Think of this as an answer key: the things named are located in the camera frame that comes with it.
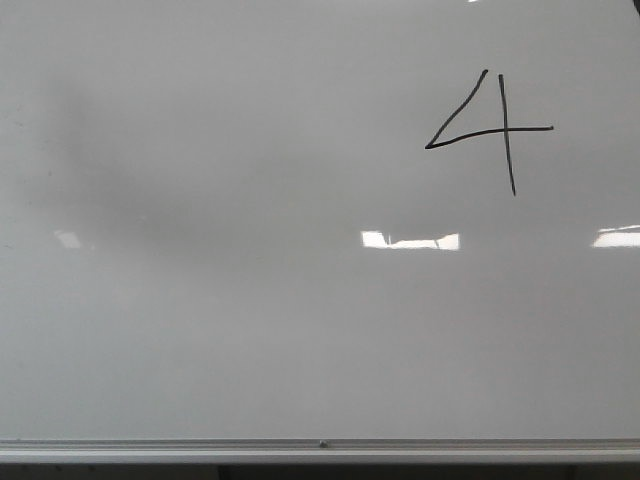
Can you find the white whiteboard with aluminium frame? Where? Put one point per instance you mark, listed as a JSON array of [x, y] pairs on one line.
[[319, 232]]

